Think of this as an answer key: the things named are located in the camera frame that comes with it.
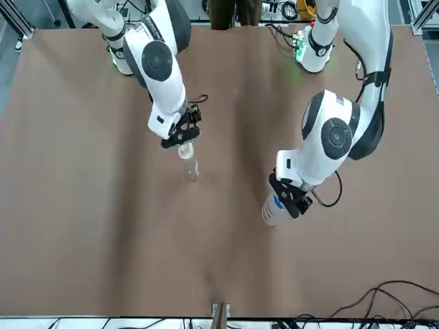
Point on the aluminium frame post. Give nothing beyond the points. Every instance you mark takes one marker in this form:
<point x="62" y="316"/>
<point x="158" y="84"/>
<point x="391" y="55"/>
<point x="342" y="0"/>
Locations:
<point x="425" y="15"/>
<point x="13" y="17"/>
<point x="221" y="315"/>

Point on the yellow plastic object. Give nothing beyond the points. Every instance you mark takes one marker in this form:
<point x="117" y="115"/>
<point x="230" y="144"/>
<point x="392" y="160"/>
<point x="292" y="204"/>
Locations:
<point x="305" y="8"/>

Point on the clear condiment bottle white cap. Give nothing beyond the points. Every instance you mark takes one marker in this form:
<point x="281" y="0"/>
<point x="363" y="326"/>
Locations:
<point x="190" y="168"/>

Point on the white power strip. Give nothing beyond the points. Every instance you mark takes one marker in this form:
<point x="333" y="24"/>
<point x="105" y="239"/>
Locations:
<point x="274" y="7"/>

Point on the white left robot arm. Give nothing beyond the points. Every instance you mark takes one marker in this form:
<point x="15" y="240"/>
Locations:
<point x="329" y="144"/>

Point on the clear drink bottle blue cap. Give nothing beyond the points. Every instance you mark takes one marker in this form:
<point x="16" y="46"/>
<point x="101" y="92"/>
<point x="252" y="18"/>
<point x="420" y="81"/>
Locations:
<point x="272" y="214"/>

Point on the black wheel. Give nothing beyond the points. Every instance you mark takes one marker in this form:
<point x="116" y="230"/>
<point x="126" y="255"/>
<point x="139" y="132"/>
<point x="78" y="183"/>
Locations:
<point x="19" y="44"/>

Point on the person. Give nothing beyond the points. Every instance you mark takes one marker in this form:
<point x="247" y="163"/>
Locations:
<point x="233" y="13"/>

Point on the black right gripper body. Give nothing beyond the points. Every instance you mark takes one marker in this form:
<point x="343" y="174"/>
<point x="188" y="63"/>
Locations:
<point x="187" y="121"/>

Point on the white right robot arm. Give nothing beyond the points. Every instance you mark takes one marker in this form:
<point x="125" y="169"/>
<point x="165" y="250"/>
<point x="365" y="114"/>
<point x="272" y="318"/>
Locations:
<point x="161" y="85"/>

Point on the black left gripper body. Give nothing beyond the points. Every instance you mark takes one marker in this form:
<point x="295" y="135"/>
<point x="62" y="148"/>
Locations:
<point x="300" y="198"/>

